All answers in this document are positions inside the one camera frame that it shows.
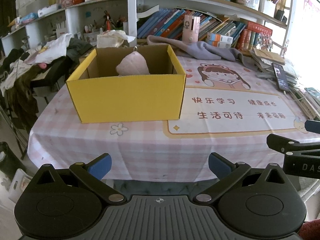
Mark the black smartphone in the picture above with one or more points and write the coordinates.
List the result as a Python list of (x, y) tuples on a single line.
[(280, 77)]

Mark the orange white box upper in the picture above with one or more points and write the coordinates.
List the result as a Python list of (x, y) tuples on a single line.
[(219, 38)]

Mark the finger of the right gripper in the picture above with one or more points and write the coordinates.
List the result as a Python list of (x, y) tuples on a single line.
[(312, 126)]

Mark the grey pink cloth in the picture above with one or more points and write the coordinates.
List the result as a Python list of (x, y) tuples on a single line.
[(202, 51)]

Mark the yellow cardboard box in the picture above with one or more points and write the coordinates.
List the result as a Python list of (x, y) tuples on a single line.
[(100, 94)]

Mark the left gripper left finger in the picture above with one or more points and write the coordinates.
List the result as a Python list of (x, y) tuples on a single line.
[(100, 166)]

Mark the white tissue bag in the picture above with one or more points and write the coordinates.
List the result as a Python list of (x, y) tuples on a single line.
[(113, 39)]

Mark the orange white box lower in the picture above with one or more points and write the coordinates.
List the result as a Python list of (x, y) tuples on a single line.
[(219, 44)]

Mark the orange white box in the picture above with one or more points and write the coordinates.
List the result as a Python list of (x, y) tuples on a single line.
[(219, 38), (219, 44)]

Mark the red boxed book set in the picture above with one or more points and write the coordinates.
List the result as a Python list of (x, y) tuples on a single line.
[(253, 34)]

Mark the pink cylindrical holder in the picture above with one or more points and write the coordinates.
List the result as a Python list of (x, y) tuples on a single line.
[(191, 29)]

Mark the white bookshelf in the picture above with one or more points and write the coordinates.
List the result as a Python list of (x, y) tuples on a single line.
[(134, 10)]

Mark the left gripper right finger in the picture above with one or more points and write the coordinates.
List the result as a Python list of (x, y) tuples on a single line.
[(220, 166)]

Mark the pile of clothes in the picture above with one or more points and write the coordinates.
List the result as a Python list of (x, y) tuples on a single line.
[(23, 71)]

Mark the row of leaning books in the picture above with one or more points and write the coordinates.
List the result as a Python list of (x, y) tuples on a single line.
[(170, 23)]

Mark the pink plush toy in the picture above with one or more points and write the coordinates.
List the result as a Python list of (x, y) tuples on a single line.
[(133, 64)]

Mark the stack of papers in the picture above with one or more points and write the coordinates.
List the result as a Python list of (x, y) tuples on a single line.
[(306, 97)]

